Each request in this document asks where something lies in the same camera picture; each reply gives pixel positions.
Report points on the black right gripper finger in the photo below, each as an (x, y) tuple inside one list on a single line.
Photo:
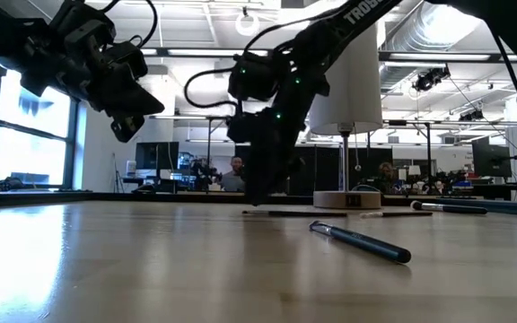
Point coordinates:
[(269, 175)]

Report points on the black computer monitor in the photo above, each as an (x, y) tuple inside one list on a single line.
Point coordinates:
[(492, 159), (157, 157)]

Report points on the large window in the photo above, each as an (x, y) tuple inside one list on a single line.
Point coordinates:
[(29, 125)]

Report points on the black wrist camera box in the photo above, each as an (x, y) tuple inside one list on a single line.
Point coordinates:
[(127, 129), (251, 78)]

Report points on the black brush round dark head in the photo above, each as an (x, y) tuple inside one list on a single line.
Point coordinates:
[(460, 209)]

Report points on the long black angled-head brush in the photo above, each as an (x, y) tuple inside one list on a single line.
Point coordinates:
[(308, 214)]

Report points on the slim black brush pale tip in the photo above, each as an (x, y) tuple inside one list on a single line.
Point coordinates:
[(406, 214)]

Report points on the black rounded object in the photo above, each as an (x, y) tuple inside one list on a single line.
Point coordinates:
[(11, 184)]

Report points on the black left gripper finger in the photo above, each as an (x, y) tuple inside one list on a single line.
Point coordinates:
[(128, 98)]

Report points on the black partition wall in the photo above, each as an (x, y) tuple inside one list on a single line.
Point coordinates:
[(326, 170)]

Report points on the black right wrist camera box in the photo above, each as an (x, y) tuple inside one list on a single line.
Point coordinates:
[(251, 78)]

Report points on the long fluorescent ceiling light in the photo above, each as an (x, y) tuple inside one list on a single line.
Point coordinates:
[(195, 52), (438, 57)]

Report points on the black ceiling spotlight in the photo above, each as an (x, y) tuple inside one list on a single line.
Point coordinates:
[(429, 80), (471, 116)]

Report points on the black table frame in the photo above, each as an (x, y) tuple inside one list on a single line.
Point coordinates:
[(106, 197)]

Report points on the white shade wooden base lamp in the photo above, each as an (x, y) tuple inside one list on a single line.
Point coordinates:
[(357, 98)]

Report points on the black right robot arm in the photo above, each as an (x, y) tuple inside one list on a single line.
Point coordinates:
[(357, 13)]

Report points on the silver ventilation duct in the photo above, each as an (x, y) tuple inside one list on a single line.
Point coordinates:
[(415, 36)]

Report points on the person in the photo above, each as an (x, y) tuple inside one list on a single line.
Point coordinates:
[(233, 179), (386, 172)]

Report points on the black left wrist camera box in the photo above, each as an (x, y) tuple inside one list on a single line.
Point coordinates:
[(127, 129)]

